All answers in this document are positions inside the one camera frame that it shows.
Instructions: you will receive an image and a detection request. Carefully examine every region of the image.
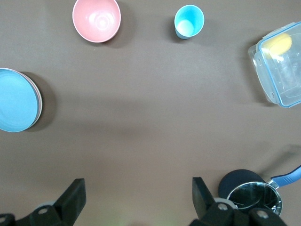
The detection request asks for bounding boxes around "pink plate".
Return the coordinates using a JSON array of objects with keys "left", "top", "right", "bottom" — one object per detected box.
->
[{"left": 14, "top": 69, "right": 41, "bottom": 131}]

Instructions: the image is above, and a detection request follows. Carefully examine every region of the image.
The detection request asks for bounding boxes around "pink bowl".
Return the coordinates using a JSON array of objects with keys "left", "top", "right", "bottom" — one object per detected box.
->
[{"left": 72, "top": 0, "right": 122, "bottom": 43}]

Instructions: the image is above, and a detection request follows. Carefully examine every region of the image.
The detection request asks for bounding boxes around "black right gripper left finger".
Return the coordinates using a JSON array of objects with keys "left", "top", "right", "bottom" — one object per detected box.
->
[{"left": 0, "top": 178, "right": 87, "bottom": 226}]

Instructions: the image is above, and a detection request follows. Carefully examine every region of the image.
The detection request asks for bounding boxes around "clear plastic container blue seal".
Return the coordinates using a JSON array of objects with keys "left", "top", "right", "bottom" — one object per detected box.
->
[{"left": 248, "top": 21, "right": 301, "bottom": 108}]

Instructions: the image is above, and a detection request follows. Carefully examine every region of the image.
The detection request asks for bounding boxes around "dark saucepan with blue handle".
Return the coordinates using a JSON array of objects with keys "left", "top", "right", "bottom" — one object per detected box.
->
[{"left": 218, "top": 164, "right": 301, "bottom": 217}]

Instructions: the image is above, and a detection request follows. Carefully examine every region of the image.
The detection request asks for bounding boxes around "brown table cloth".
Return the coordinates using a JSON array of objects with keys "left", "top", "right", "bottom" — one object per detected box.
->
[{"left": 0, "top": 0, "right": 301, "bottom": 226}]

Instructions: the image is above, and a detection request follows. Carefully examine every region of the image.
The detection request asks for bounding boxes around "blue plate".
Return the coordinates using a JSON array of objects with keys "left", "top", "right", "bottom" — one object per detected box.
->
[{"left": 0, "top": 67, "right": 40, "bottom": 133}]

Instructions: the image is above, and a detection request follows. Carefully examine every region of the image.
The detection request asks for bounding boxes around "yellow round food item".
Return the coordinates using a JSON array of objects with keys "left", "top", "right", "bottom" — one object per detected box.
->
[{"left": 264, "top": 32, "right": 293, "bottom": 57}]

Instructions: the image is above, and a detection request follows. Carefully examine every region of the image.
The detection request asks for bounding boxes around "blue cup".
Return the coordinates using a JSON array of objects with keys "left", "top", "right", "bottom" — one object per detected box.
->
[{"left": 174, "top": 4, "right": 205, "bottom": 40}]

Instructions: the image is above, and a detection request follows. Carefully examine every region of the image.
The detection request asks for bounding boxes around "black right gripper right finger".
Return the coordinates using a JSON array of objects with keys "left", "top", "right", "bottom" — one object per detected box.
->
[{"left": 190, "top": 177, "right": 286, "bottom": 226}]

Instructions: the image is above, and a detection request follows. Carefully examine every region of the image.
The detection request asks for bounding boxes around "beige plate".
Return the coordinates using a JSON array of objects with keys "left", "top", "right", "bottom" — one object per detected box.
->
[{"left": 18, "top": 70, "right": 44, "bottom": 130}]

